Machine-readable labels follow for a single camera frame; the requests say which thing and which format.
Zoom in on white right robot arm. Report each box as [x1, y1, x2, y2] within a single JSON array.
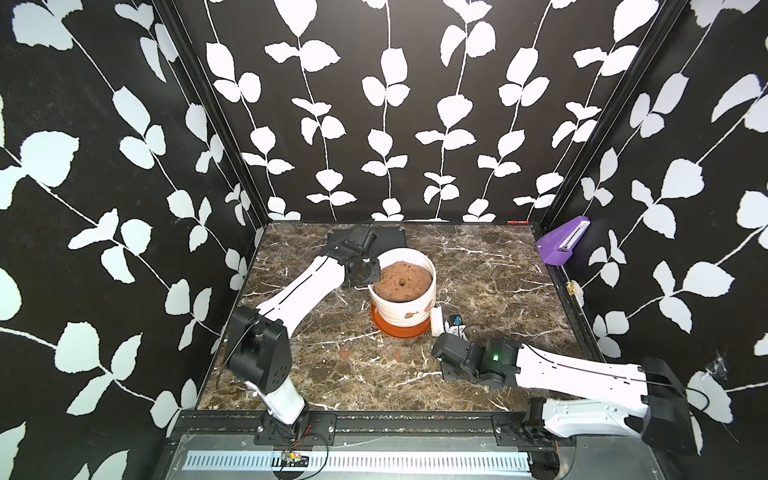
[[431, 333, 697, 455]]

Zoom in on white ceramic pot with mud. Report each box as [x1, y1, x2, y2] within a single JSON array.
[[368, 248, 437, 329]]

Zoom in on purple wall bracket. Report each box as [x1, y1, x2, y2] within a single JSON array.
[[536, 216, 591, 266]]

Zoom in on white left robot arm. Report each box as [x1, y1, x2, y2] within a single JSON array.
[[223, 225, 381, 439]]

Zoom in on white perforated cable strip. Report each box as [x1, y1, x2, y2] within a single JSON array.
[[181, 450, 531, 475]]

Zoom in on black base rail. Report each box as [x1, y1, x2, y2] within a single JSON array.
[[169, 410, 561, 461]]

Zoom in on black hard case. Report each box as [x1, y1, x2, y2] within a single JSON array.
[[322, 224, 407, 264]]

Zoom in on orange pot saucer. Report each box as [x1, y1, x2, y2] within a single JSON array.
[[370, 305, 431, 339]]

